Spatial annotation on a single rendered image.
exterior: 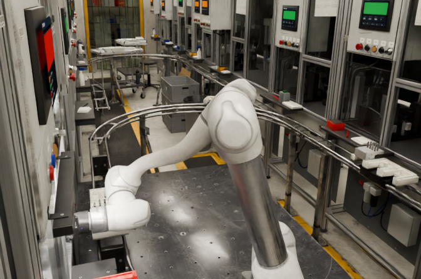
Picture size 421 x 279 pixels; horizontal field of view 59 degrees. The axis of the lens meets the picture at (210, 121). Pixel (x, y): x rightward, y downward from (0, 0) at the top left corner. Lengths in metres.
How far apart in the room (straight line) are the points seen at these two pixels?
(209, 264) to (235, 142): 0.84
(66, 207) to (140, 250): 1.04
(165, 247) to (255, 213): 0.75
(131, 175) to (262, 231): 0.55
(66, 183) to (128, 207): 0.54
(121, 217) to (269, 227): 0.52
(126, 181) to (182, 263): 0.47
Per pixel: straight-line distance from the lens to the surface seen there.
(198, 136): 1.21
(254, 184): 1.09
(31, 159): 0.64
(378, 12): 2.47
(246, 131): 0.96
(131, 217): 1.38
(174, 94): 5.00
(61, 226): 0.73
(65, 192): 0.84
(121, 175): 1.46
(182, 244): 1.81
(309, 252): 1.83
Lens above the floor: 1.75
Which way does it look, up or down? 18 degrees down
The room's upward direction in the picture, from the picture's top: 1 degrees clockwise
